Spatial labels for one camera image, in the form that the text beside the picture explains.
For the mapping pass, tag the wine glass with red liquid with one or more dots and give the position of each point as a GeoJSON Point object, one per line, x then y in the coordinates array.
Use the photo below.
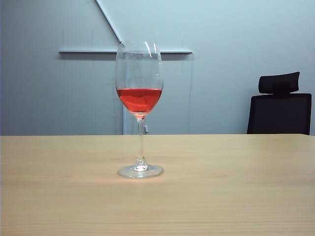
{"type": "Point", "coordinates": [140, 98]}

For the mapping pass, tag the small metal latch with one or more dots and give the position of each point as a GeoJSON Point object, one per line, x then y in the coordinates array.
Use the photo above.
{"type": "Point", "coordinates": [146, 129]}

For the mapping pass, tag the black mesh office chair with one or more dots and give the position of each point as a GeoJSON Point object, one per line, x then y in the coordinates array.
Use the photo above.
{"type": "Point", "coordinates": [278, 113]}

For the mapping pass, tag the white horizontal wall bar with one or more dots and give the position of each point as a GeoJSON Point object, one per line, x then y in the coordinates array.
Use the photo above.
{"type": "Point", "coordinates": [86, 51]}

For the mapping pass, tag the white diagonal wall bar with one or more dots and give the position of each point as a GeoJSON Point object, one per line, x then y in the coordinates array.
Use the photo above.
{"type": "Point", "coordinates": [108, 18]}

